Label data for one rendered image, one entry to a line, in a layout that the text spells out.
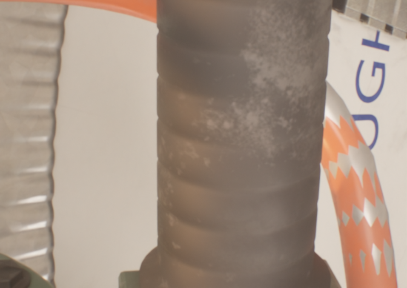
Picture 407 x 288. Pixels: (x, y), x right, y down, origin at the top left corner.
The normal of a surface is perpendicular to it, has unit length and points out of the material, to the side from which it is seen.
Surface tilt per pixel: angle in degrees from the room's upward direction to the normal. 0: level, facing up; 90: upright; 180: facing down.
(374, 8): 90
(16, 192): 86
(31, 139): 78
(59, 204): 90
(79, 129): 90
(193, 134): 28
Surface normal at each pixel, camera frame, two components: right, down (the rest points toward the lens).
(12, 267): 0.02, -0.93
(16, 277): 0.93, 0.15
